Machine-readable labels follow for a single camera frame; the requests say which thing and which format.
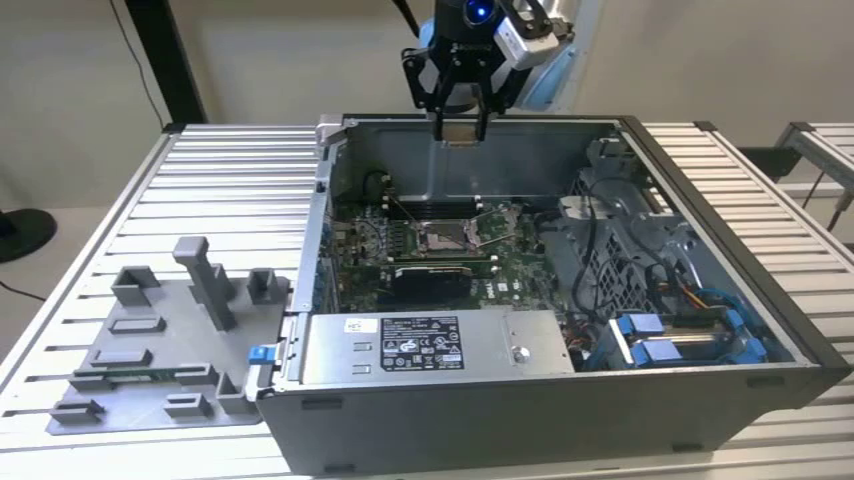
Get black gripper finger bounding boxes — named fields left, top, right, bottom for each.
left=400, top=46, right=463, bottom=142
left=465, top=64, right=519, bottom=143

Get green RAM stick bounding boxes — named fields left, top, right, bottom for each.
left=72, top=364, right=209, bottom=382

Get silver square CPU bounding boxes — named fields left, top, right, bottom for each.
left=439, top=124, right=483, bottom=150

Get black RAM slot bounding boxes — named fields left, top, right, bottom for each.
left=390, top=206, right=483, bottom=220
left=388, top=196, right=483, bottom=209

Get silver power supply unit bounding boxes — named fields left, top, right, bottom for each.
left=298, top=309, right=577, bottom=387

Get black open PC case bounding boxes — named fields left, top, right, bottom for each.
left=242, top=113, right=852, bottom=474

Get thin wire locking lever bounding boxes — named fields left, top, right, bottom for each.
left=390, top=195, right=421, bottom=223

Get blue disk carrier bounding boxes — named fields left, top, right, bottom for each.
left=628, top=334, right=765, bottom=369
left=612, top=309, right=745, bottom=335

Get black wire in case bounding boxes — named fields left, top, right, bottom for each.
left=571, top=177, right=676, bottom=322

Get green motherboard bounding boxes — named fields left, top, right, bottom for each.
left=325, top=197, right=576, bottom=321

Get grey metal drive cage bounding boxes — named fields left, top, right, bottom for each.
left=537, top=137, right=801, bottom=372

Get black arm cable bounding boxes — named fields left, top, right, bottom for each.
left=390, top=0, right=423, bottom=37

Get thin black floor cable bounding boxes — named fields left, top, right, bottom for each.
left=0, top=278, right=46, bottom=302

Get metal socket cover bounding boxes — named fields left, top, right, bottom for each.
left=465, top=207, right=521, bottom=249

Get black graphics card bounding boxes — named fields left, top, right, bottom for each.
left=388, top=264, right=475, bottom=307

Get grey parts rack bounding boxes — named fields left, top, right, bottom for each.
left=42, top=234, right=296, bottom=437

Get black upright post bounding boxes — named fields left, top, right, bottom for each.
left=124, top=0, right=209, bottom=126

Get coloured wire bundle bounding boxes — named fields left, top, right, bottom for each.
left=685, top=285, right=729, bottom=312

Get CPU socket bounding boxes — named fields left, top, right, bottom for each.
left=412, top=220, right=479, bottom=257

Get aluminium frame table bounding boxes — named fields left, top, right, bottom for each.
left=775, top=120, right=854, bottom=202

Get black round stand base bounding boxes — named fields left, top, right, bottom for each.
left=0, top=208, right=57, bottom=264

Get black box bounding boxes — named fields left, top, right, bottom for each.
left=735, top=145, right=803, bottom=182

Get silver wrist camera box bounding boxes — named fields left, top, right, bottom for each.
left=492, top=0, right=563, bottom=72

